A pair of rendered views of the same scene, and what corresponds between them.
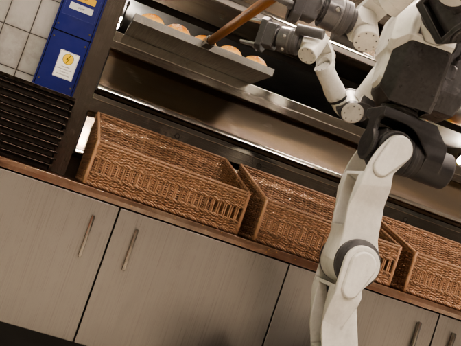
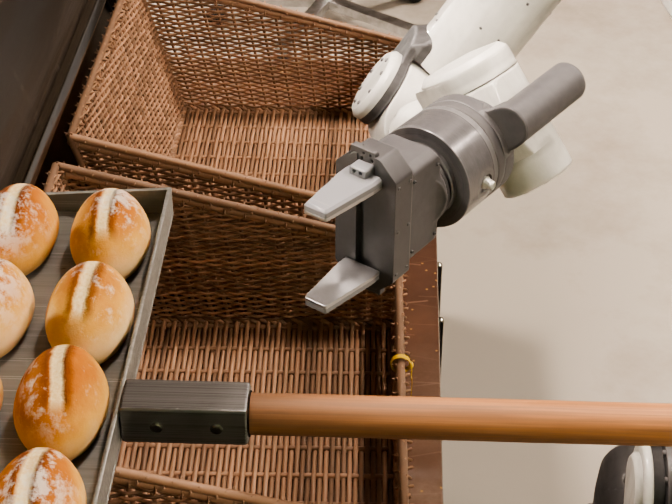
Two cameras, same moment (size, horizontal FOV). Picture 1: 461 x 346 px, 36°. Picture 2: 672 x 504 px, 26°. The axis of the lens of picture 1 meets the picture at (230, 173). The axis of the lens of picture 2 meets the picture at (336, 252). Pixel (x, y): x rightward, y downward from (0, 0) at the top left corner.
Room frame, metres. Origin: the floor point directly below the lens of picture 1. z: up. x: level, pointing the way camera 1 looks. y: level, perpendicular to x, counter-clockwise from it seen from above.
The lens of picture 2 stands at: (2.19, 0.94, 1.88)
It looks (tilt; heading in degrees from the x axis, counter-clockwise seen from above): 35 degrees down; 286
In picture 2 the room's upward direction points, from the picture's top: straight up
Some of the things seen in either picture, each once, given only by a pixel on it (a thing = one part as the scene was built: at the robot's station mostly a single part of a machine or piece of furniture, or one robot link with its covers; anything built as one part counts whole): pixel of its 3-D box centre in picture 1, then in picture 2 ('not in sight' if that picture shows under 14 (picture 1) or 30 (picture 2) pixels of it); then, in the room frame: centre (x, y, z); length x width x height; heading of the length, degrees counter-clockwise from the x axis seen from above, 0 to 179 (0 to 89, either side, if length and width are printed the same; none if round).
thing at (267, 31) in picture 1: (276, 37); (411, 189); (2.40, 0.00, 1.27); 0.12 x 0.10 x 0.13; 69
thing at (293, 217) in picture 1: (310, 221); (214, 372); (2.72, -0.35, 0.72); 0.56 x 0.49 x 0.28; 105
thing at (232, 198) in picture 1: (162, 169); not in sight; (2.58, 0.24, 0.72); 0.56 x 0.49 x 0.28; 105
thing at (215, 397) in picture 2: (208, 42); (186, 411); (2.51, 0.22, 1.20); 0.09 x 0.04 x 0.03; 14
